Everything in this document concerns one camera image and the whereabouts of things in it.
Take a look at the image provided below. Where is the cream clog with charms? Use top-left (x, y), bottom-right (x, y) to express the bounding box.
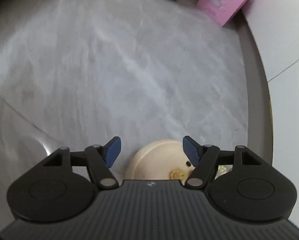
top-left (125, 140), bottom-right (234, 181)

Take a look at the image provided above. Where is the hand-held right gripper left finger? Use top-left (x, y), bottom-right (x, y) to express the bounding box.
top-left (43, 136), bottom-right (122, 190)

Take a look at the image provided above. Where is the pink gift bag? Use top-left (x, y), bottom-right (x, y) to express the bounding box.
top-left (195, 0), bottom-right (261, 28)

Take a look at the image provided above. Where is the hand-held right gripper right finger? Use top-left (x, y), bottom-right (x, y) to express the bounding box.
top-left (183, 135), bottom-right (263, 190)

